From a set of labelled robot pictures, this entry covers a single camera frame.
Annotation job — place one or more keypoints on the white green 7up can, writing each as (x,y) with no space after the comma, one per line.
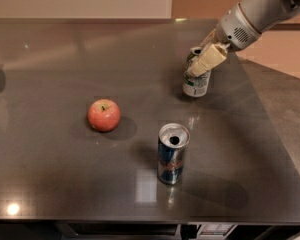
(195,86)

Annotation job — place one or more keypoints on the blue silver redbull can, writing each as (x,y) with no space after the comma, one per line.
(173,140)

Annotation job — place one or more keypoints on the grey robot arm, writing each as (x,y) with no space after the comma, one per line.
(264,14)

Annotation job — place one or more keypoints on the red apple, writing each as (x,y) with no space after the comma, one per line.
(104,115)

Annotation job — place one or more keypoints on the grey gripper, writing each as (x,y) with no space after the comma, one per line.
(236,27)

